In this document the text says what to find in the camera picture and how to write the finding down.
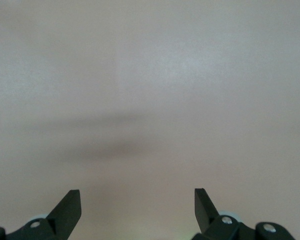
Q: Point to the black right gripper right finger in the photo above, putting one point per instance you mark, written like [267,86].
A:
[205,217]

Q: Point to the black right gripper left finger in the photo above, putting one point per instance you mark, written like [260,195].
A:
[62,220]

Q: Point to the large table cover mat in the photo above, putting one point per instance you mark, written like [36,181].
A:
[150,75]

